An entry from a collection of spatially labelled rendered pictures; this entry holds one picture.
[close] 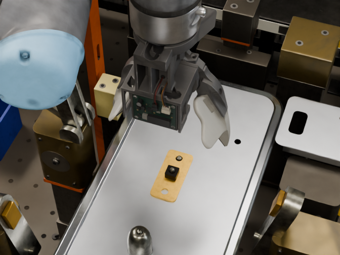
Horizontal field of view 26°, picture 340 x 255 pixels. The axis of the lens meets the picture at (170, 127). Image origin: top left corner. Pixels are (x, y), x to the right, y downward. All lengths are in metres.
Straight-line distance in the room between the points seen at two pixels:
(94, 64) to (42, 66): 0.48
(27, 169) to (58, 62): 0.86
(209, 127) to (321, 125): 0.28
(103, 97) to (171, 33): 0.34
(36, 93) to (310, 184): 0.56
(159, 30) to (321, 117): 0.45
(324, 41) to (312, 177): 0.21
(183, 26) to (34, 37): 0.20
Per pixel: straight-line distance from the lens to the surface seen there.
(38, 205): 1.39
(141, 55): 0.76
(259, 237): 0.98
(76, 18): 0.63
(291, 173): 1.08
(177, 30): 0.75
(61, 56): 0.59
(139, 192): 1.03
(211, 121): 0.88
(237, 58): 1.19
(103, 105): 1.08
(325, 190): 1.07
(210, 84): 0.85
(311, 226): 0.96
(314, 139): 1.10
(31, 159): 1.46
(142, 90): 0.80
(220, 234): 0.99
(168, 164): 1.05
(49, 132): 1.04
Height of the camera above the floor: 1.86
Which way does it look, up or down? 51 degrees down
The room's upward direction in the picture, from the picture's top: straight up
